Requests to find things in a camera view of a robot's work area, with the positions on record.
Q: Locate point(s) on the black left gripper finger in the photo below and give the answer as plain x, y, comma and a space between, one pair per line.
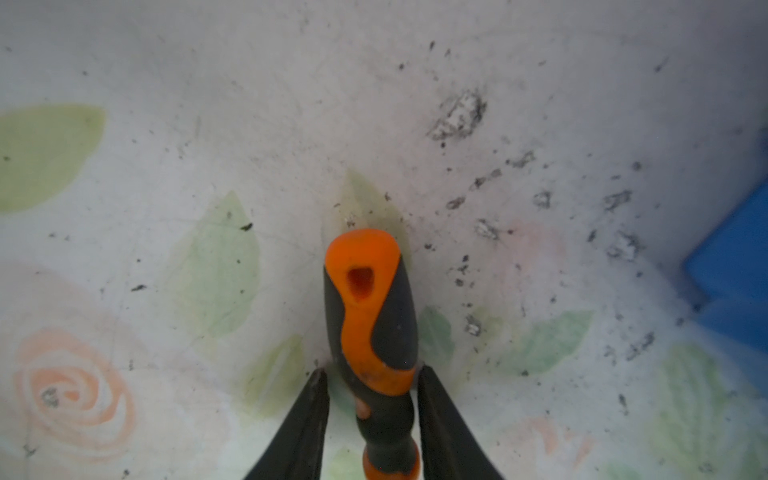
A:
296, 450

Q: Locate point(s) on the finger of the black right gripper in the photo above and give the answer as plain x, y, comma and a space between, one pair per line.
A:
449, 449

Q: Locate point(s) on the orange black screwdriver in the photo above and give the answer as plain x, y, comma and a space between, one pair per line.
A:
373, 338

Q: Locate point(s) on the blue plastic bin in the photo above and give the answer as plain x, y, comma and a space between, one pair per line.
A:
730, 268

